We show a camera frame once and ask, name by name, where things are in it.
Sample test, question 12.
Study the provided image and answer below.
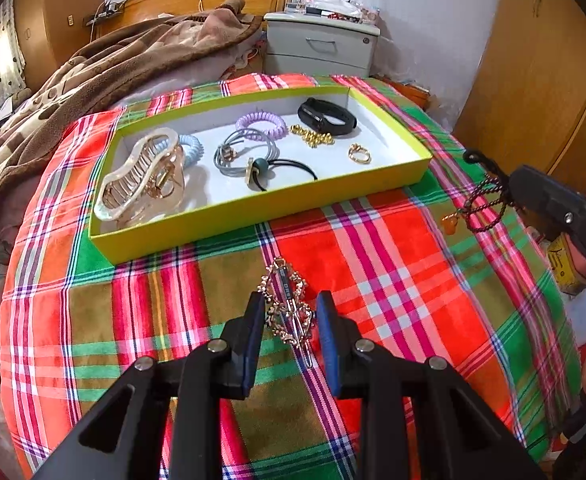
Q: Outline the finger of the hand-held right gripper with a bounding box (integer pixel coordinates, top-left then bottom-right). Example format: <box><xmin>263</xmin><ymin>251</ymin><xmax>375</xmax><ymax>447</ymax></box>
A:
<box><xmin>508</xmin><ymin>163</ymin><xmax>582</xmax><ymax>222</ymax></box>

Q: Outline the grey hair tie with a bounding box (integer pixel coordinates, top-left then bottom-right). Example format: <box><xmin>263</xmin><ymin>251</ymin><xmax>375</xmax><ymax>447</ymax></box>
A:
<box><xmin>213</xmin><ymin>128</ymin><xmax>280</xmax><ymax>191</ymax></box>

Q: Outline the white nightstand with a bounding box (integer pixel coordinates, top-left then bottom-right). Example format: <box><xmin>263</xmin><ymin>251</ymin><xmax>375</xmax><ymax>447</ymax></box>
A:
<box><xmin>262</xmin><ymin>9</ymin><xmax>382</xmax><ymax>79</ymax></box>

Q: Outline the yellow-green shallow box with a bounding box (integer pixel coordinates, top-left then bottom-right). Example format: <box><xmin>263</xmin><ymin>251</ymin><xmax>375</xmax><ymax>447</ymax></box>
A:
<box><xmin>88</xmin><ymin>84</ymin><xmax>434</xmax><ymax>266</ymax></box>

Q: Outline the brown paw print blanket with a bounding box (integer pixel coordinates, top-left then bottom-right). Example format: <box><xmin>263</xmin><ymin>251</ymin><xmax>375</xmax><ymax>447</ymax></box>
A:
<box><xmin>0</xmin><ymin>7</ymin><xmax>267</xmax><ymax>312</ymax></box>

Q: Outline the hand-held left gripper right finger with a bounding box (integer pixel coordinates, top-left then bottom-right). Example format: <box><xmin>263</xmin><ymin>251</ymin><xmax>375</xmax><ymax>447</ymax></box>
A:
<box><xmin>315</xmin><ymin>290</ymin><xmax>548</xmax><ymax>480</ymax></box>

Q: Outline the dark braided cord bracelet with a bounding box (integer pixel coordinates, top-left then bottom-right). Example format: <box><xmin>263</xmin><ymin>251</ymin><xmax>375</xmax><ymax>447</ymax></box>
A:
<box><xmin>441</xmin><ymin>148</ymin><xmax>516</xmax><ymax>235</ymax></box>

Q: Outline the power strip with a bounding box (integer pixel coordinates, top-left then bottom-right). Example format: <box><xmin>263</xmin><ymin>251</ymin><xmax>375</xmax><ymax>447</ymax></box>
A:
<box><xmin>85</xmin><ymin>2</ymin><xmax>124</xmax><ymax>26</ymax></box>

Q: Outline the wooden wardrobe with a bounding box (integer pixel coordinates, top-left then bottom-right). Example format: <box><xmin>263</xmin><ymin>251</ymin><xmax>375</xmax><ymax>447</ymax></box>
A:
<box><xmin>452</xmin><ymin>0</ymin><xmax>586</xmax><ymax>182</ymax></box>

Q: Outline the gold ornate hair clip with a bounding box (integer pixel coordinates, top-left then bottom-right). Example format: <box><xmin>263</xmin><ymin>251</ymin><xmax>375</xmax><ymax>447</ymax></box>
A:
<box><xmin>256</xmin><ymin>257</ymin><xmax>319</xmax><ymax>369</ymax></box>

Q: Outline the purple spiral hair tie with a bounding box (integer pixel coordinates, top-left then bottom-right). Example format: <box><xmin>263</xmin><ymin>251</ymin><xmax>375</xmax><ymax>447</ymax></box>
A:
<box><xmin>234</xmin><ymin>109</ymin><xmax>285</xmax><ymax>142</ymax></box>

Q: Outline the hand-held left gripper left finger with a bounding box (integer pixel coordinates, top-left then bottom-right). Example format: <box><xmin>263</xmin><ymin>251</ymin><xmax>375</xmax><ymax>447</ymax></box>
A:
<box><xmin>30</xmin><ymin>290</ymin><xmax>267</xmax><ymax>480</ymax></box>

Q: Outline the gold ring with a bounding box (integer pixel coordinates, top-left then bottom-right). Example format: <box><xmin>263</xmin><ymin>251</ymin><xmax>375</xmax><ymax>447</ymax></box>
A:
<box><xmin>347</xmin><ymin>142</ymin><xmax>373</xmax><ymax>165</ymax></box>

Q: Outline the wooden cabinet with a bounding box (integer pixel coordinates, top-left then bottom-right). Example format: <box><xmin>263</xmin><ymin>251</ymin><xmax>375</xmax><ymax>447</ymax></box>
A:
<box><xmin>12</xmin><ymin>0</ymin><xmax>107</xmax><ymax>92</ymax></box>

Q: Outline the light blue spiral hair tie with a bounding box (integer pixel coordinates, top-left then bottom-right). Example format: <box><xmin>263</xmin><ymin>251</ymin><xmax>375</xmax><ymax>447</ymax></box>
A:
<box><xmin>155</xmin><ymin>133</ymin><xmax>205</xmax><ymax>169</ymax></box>

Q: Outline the black hair tie teal bead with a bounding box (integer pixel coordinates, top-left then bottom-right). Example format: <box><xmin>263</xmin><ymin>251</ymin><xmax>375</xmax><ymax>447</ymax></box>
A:
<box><xmin>245</xmin><ymin>157</ymin><xmax>319</xmax><ymax>192</ymax></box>

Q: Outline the orange-brown box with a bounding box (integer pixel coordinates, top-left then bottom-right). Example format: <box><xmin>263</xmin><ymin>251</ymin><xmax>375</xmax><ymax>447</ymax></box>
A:
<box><xmin>372</xmin><ymin>75</ymin><xmax>432</xmax><ymax>111</ymax></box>

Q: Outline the clear plastic bag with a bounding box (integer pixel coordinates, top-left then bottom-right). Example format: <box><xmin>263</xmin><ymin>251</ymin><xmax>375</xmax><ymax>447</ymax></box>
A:
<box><xmin>305</xmin><ymin>0</ymin><xmax>380</xmax><ymax>25</ymax></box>

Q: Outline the plaid cloth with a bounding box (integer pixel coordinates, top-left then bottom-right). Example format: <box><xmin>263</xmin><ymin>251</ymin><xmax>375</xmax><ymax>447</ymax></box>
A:
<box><xmin>0</xmin><ymin>72</ymin><xmax>584</xmax><ymax>480</ymax></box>

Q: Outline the black wristband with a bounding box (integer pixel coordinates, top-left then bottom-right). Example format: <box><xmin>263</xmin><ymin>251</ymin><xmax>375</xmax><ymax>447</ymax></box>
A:
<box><xmin>296</xmin><ymin>97</ymin><xmax>359</xmax><ymax>137</ymax></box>

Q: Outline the clear hair claw clip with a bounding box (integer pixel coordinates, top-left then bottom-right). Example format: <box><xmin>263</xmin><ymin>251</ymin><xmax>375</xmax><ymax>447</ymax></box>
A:
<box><xmin>94</xmin><ymin>128</ymin><xmax>187</xmax><ymax>224</ymax></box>

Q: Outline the gold chain bracelet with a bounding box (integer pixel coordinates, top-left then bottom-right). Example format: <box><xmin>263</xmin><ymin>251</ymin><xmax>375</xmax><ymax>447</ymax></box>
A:
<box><xmin>289</xmin><ymin>123</ymin><xmax>335</xmax><ymax>150</ymax></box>

